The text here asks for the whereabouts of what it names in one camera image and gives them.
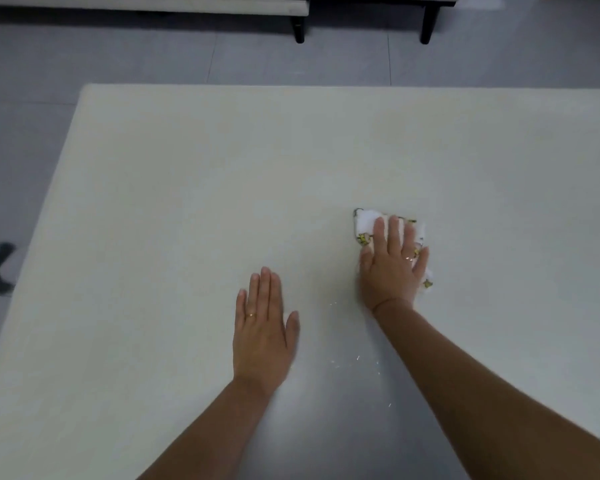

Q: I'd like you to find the white table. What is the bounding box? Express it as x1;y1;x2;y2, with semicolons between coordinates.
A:
0;83;600;480

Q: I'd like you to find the person's left forearm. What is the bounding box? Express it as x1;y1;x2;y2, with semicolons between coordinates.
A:
137;377;276;480

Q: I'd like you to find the person's right forearm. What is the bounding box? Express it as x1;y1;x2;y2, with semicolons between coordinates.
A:
372;297;600;480

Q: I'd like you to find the person's left hand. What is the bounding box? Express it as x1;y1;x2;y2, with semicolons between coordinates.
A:
232;267;301;391

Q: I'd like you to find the person's right hand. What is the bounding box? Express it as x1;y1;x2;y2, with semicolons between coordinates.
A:
359;215;430;313

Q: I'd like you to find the white patterned cleaning cloth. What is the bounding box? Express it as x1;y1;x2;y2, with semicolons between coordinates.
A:
352;208;436;296

